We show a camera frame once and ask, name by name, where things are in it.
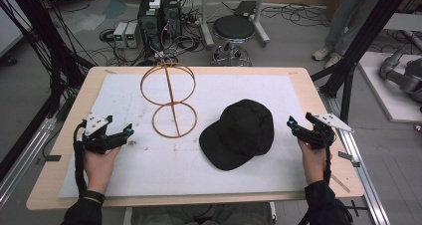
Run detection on white table mat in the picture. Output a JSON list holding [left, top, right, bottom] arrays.
[[58, 73, 332, 199]]

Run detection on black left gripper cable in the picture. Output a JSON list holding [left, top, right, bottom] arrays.
[[73, 120, 90, 198]]

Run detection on black computer tower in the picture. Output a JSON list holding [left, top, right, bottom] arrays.
[[136, 0, 164, 52], [160, 0, 183, 40]]

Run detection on person's right hand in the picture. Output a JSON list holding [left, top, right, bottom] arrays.
[[298, 138, 332, 186]]

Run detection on black round stool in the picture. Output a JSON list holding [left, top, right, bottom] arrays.
[[210, 14, 257, 68]]

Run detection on aluminium rail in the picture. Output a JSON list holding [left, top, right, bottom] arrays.
[[0, 114, 61, 209], [319, 89, 391, 225]]

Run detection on black baseball cap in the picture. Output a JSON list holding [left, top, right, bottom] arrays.
[[198, 99, 276, 171]]

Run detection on wooden ring hat stand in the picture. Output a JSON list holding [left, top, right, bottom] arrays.
[[139, 59, 199, 139]]

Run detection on person's left hand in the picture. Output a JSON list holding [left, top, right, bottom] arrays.
[[83, 145, 121, 195]]

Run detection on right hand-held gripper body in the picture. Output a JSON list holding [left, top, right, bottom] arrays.
[[293, 112, 355, 150]]

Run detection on black metal frame post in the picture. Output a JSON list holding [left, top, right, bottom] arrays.
[[310, 0, 416, 123], [6, 0, 98, 119]]

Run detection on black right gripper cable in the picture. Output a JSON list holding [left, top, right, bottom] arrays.
[[319, 131, 334, 186]]

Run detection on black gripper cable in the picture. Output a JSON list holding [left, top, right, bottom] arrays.
[[319, 131, 334, 186], [73, 120, 90, 198]]

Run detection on grey power supply unit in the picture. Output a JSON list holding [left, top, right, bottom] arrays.
[[124, 21, 141, 50], [112, 21, 129, 50]]

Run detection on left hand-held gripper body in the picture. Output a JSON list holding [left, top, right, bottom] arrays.
[[81, 114, 127, 154]]

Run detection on black wristband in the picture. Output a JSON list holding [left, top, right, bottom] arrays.
[[79, 189, 107, 205]]

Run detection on white desk frame legs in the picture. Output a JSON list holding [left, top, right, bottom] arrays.
[[197, 0, 272, 50]]

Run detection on white platform board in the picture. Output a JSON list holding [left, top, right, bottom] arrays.
[[356, 51, 422, 123]]

